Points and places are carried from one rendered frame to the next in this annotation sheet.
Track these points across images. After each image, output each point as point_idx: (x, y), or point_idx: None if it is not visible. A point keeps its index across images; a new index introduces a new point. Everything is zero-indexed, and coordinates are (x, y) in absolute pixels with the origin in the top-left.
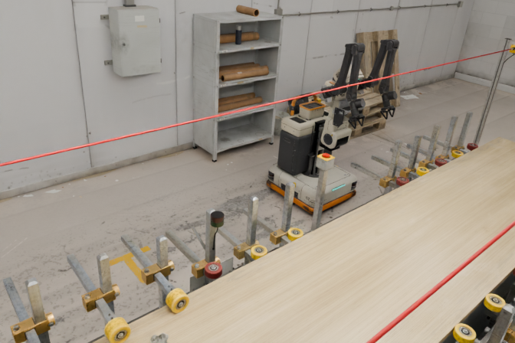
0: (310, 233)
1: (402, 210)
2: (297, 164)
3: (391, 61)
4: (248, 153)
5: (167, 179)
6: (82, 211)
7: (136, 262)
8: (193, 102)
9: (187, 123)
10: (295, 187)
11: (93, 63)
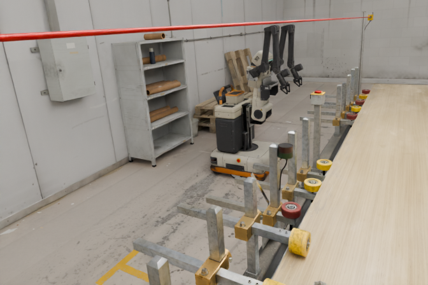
0: (336, 159)
1: (378, 130)
2: (236, 143)
3: (293, 41)
4: (178, 154)
5: (121, 189)
6: (50, 240)
7: (132, 266)
8: (123, 120)
9: (276, 23)
10: (240, 161)
11: (30, 94)
